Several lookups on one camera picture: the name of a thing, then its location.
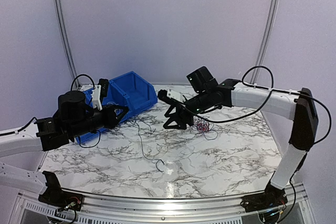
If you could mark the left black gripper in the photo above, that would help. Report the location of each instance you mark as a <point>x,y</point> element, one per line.
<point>111,119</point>

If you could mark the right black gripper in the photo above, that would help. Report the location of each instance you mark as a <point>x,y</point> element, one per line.
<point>178,117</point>

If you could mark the blue three-compartment plastic bin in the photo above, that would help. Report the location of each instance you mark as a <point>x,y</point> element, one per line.
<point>132,91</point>

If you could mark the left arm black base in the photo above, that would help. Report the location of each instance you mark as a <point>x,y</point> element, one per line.
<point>54,195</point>

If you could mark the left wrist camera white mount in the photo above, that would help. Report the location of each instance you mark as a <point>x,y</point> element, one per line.
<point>99,92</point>

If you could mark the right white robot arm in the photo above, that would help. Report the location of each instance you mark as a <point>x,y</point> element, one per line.
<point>297,106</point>

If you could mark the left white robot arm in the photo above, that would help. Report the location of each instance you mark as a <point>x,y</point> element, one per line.
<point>73,119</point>

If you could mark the aluminium front rail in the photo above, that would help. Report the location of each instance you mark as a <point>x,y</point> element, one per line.
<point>94,208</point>

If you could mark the right aluminium corner post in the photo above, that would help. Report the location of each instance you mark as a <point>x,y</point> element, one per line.
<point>270,20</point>

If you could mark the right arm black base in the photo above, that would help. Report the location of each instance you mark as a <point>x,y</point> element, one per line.
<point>269,198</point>

